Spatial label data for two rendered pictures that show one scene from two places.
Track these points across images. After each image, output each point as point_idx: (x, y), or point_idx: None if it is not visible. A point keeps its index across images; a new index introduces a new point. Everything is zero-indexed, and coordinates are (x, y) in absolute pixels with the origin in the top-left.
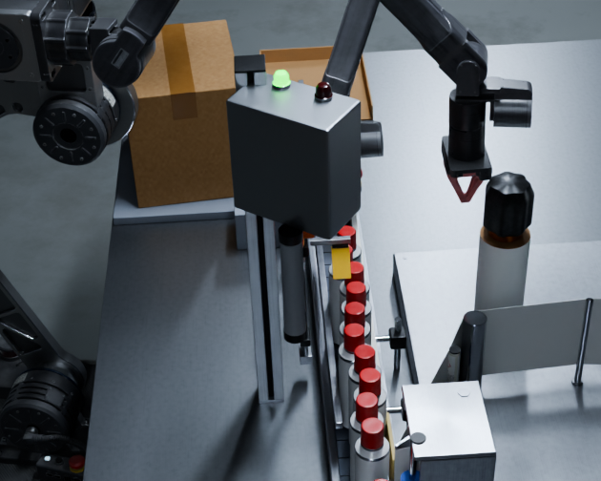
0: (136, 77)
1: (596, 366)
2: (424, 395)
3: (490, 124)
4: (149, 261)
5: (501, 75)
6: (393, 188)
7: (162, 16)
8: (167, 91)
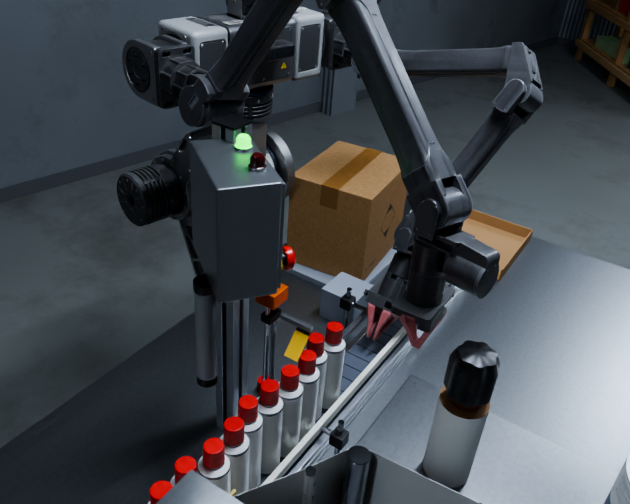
0: (199, 121)
1: None
2: (195, 491)
3: (590, 326)
4: None
5: None
6: (468, 332)
7: (229, 77)
8: (322, 182)
